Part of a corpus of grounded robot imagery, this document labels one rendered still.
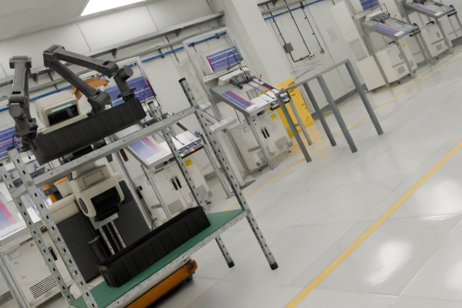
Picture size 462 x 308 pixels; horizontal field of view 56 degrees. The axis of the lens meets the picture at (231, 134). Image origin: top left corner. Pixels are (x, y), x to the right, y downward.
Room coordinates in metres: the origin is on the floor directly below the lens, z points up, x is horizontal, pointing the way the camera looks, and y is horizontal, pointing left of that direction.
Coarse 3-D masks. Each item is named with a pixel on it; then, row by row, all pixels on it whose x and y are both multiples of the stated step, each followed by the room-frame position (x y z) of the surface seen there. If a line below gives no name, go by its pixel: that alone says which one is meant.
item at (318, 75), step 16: (336, 64) 4.11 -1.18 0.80; (304, 80) 4.14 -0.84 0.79; (320, 80) 3.97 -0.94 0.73; (288, 112) 4.55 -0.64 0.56; (320, 112) 4.76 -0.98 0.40; (336, 112) 3.97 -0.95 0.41; (368, 112) 4.20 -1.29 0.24; (304, 144) 4.55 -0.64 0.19; (336, 144) 4.76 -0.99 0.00; (352, 144) 3.97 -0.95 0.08
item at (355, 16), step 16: (352, 0) 7.76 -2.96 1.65; (368, 0) 7.87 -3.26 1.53; (336, 16) 8.00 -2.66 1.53; (352, 16) 7.77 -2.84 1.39; (368, 16) 7.73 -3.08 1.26; (384, 16) 7.82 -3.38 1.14; (352, 32) 7.87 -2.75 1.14; (368, 32) 7.95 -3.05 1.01; (384, 32) 7.41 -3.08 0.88; (400, 32) 7.41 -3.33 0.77; (416, 32) 7.50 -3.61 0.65; (384, 48) 7.88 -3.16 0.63; (400, 48) 7.25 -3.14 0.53; (368, 64) 7.85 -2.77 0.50; (384, 64) 7.61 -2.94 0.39; (400, 64) 7.35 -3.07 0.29; (432, 64) 7.70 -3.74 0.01; (368, 80) 7.97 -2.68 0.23; (384, 80) 7.68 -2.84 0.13
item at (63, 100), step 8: (48, 96) 2.57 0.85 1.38; (56, 96) 2.57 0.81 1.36; (64, 96) 2.58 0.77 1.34; (72, 96) 2.59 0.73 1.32; (40, 104) 2.50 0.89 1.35; (48, 104) 2.50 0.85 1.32; (56, 104) 2.50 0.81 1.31; (64, 104) 2.53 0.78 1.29; (72, 104) 2.57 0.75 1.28; (40, 112) 2.51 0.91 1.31; (48, 112) 2.48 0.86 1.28; (56, 112) 2.52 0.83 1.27; (64, 112) 2.55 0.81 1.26; (72, 112) 2.59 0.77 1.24; (40, 120) 2.57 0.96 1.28; (48, 120) 2.50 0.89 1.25; (56, 120) 2.54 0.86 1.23; (64, 120) 2.58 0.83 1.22
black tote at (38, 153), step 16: (112, 112) 2.31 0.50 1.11; (128, 112) 2.35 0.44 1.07; (144, 112) 2.40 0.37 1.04; (64, 128) 2.16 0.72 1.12; (80, 128) 2.20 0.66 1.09; (96, 128) 2.24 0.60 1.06; (112, 128) 2.28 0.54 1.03; (48, 144) 2.10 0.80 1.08; (64, 144) 2.13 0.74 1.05; (80, 144) 2.20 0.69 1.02; (48, 160) 2.17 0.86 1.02
